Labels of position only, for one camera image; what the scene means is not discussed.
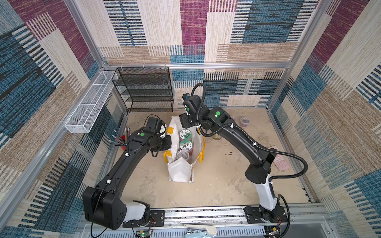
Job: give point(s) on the bundle of coloured pencils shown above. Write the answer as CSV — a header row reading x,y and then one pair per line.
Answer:
x,y
117,137

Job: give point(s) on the red metal pencil bucket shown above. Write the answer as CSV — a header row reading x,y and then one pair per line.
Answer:
x,y
123,139

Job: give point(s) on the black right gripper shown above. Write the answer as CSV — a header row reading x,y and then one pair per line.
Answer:
x,y
184,120

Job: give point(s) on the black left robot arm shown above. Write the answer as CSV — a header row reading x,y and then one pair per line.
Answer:
x,y
102,203

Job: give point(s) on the black wire mesh shelf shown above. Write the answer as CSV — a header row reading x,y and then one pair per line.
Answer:
x,y
145,89

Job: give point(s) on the white wire mesh basket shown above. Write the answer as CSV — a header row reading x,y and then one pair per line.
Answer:
x,y
90,106

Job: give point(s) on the pink calculator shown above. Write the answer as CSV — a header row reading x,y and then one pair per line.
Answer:
x,y
280,163

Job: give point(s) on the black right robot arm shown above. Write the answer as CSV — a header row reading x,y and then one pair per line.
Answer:
x,y
260,158

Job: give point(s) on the white canvas tote bag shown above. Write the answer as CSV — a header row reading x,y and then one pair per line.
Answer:
x,y
181,170

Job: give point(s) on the clear seed jar purple contents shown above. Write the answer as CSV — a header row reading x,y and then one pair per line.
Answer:
x,y
183,154

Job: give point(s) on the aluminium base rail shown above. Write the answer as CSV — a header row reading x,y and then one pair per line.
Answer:
x,y
298,221

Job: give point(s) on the white handle tool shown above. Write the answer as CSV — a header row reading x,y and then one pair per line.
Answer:
x,y
200,231

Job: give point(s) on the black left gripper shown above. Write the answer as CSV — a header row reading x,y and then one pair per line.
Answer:
x,y
169,144

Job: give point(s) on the clear seed jar dark contents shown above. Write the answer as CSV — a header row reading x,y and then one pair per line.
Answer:
x,y
245,121

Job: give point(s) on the green label seed jar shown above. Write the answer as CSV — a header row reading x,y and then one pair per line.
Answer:
x,y
216,137

